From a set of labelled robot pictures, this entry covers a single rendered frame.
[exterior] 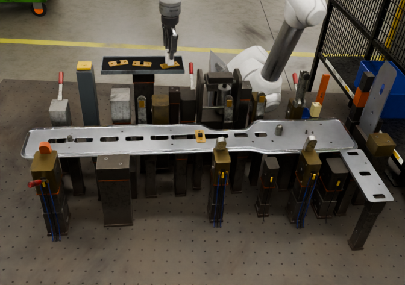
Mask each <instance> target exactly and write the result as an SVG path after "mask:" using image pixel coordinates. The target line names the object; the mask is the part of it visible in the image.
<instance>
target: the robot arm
mask: <svg viewBox="0 0 405 285"><path fill-rule="evenodd" d="M159 12H160V14H161V22H162V29H163V46H165V49H166V50H165V63H166V64H168V66H173V65H174V53H176V51H177V40H178V34H176V28H175V26H176V24H178V23H179V14H180V13H181V0H159ZM326 14H327V4H326V1H325V0H285V7H284V22H283V24H282V26H281V28H280V30H279V33H278V35H277V37H276V40H275V42H274V44H273V46H272V48H271V51H270V53H269V54H268V53H267V52H266V51H265V50H264V49H263V48H262V47H261V46H252V47H250V48H247V49H246V50H244V51H242V52H241V53H240V54H238V55H237V56H235V58H234V59H232V60H231V61H230V62H229V63H228V64H226V65H225V66H224V65H222V64H221V63H220V62H219V63H215V68H217V70H218V71H219V72H232V74H233V71H234V69H235V68H239V70H240V73H241V76H242V81H245V80H249V81H250V84H251V87H252V88H253V89H252V92H260V91H262V92H264V93H265V95H266V99H267V103H266V108H265V112H269V111H273V110H275V109H276V108H277V107H278V106H279V104H280V102H281V94H280V93H281V84H282V77H281V73H282V71H283V69H284V67H285V66H286V64H287V62H288V60H289V58H290V56H291V54H292V52H293V50H294V48H295V47H296V45H297V43H298V41H299V39H300V37H301V35H302V33H303V31H304V29H305V28H307V27H314V26H315V25H317V24H319V23H321V22H322V21H323V20H324V18H325V16H326Z"/></svg>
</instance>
